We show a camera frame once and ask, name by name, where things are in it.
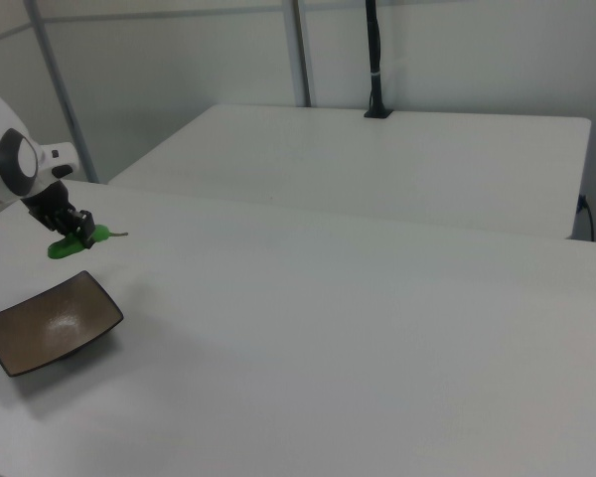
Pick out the black camera pole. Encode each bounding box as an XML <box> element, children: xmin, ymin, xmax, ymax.
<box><xmin>363</xmin><ymin>0</ymin><xmax>395</xmax><ymax>120</ymax></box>

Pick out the green chili pepper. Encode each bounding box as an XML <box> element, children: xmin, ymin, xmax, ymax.
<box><xmin>47</xmin><ymin>224</ymin><xmax>129</xmax><ymax>260</ymax></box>

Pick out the white side table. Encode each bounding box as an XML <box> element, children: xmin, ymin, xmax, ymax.
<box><xmin>106</xmin><ymin>102</ymin><xmax>592</xmax><ymax>240</ymax></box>

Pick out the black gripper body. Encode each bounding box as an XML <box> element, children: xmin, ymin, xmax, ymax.
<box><xmin>21</xmin><ymin>180</ymin><xmax>76</xmax><ymax>231</ymax></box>

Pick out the black power cable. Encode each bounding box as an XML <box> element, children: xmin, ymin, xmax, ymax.
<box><xmin>577</xmin><ymin>193</ymin><xmax>596</xmax><ymax>243</ymax></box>

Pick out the slanted aluminium frame post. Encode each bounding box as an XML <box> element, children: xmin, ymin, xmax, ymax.
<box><xmin>23</xmin><ymin>0</ymin><xmax>99</xmax><ymax>184</ymax></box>

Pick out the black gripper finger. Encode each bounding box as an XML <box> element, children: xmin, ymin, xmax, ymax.
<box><xmin>52</xmin><ymin>208</ymin><xmax>79</xmax><ymax>238</ymax></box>
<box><xmin>73</xmin><ymin>209</ymin><xmax>96</xmax><ymax>248</ymax></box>

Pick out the brown square ceramic plate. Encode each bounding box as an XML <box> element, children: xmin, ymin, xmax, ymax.
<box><xmin>0</xmin><ymin>270</ymin><xmax>125</xmax><ymax>380</ymax></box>

